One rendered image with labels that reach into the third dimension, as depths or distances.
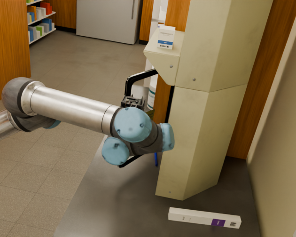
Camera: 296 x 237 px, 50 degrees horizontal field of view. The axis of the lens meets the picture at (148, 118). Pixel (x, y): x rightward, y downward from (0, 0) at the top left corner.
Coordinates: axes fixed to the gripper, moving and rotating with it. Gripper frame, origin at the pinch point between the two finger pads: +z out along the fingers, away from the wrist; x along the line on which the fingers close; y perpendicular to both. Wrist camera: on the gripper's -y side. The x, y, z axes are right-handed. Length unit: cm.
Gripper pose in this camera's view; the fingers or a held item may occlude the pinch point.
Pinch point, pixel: (137, 104)
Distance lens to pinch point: 115.4
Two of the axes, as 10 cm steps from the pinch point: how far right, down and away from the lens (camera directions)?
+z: 1.5, -4.8, 8.7
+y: 1.3, -8.6, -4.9
